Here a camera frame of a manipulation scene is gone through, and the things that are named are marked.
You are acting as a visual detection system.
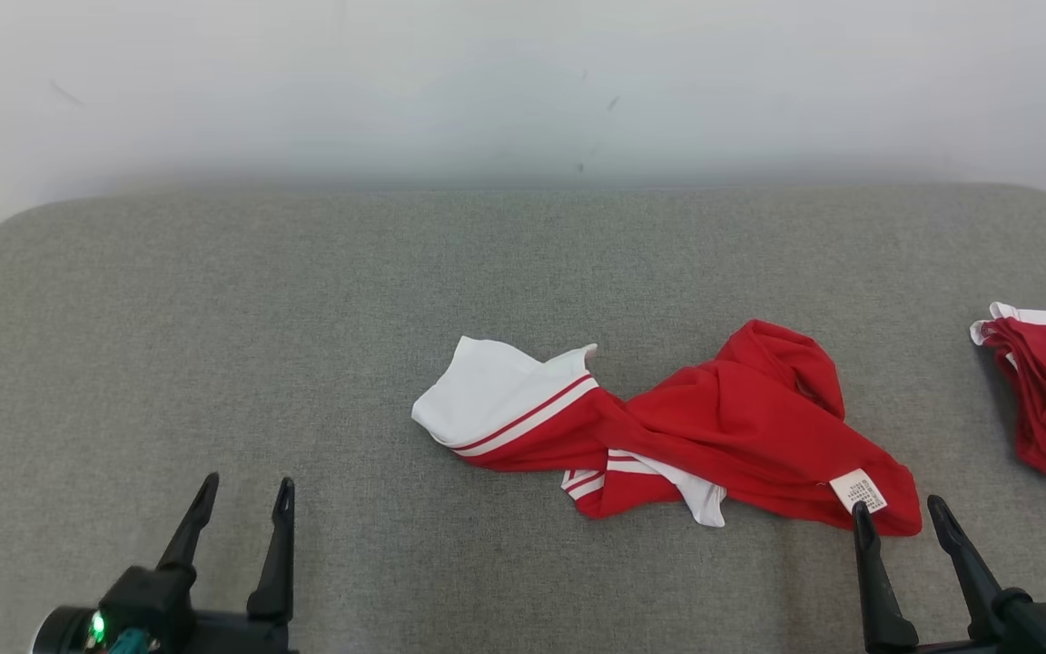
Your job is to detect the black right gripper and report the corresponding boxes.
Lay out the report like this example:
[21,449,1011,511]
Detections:
[852,494,1007,654]

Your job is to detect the grey fabric sofa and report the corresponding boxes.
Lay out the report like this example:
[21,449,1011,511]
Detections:
[0,184,1046,654]

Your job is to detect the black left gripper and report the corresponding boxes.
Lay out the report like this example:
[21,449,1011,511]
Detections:
[30,471,300,654]

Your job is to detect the red basketball jersey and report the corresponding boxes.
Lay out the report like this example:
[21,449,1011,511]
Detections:
[411,319,923,538]

